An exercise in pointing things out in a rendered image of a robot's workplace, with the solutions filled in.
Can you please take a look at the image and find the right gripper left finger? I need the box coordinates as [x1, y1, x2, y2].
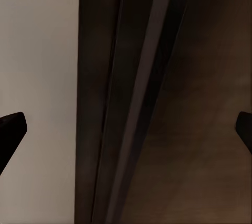
[0, 112, 27, 174]

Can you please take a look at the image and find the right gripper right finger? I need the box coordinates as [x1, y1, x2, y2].
[235, 111, 252, 154]

